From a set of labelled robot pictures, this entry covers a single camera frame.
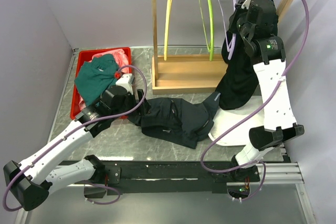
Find purple hanger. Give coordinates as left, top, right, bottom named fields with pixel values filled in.
left=217, top=0, right=237, bottom=60

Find dark navy shorts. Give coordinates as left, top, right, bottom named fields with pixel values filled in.
left=128, top=92, right=221, bottom=149

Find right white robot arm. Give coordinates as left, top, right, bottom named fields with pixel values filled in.
left=230, top=0, right=305, bottom=182

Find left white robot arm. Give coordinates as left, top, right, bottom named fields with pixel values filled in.
left=3, top=85, right=147, bottom=211

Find green hanger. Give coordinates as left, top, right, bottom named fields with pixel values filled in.
left=198, top=0, right=214, bottom=61

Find yellow hanger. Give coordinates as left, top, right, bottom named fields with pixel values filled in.
left=164, top=0, right=172, bottom=61

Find green garment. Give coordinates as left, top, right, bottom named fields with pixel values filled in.
left=75, top=54, right=119, bottom=106

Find pink garment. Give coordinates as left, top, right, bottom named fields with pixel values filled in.
left=81, top=49, right=129, bottom=110

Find wooden clothes rack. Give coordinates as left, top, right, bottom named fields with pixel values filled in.
left=149, top=0, right=307, bottom=95

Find red plastic bin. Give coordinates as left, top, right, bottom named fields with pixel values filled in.
left=70, top=47, right=132, bottom=120

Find black hanging garment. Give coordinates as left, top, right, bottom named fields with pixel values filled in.
left=216, top=0, right=279, bottom=111

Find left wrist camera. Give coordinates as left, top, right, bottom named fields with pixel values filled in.
left=116, top=73, right=134, bottom=93

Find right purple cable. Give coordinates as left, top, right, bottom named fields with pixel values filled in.
left=201, top=0, right=310, bottom=201

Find purple cable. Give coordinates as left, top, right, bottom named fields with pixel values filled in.
left=201, top=0, right=310, bottom=201
left=2, top=65, right=148, bottom=211

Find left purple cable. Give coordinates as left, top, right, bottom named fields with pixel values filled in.
left=2, top=65, right=148, bottom=211

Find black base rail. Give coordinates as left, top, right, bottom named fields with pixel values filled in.
left=60, top=159, right=260, bottom=200

